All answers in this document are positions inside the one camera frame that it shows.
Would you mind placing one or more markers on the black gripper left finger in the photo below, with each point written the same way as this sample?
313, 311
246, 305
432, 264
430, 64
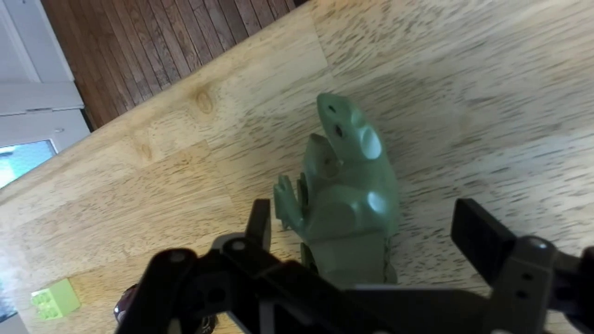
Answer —
259, 227

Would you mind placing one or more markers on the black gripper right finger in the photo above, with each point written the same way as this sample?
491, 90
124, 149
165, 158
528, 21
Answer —
482, 238

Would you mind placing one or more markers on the green dinosaur toy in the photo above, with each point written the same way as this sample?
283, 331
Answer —
345, 207

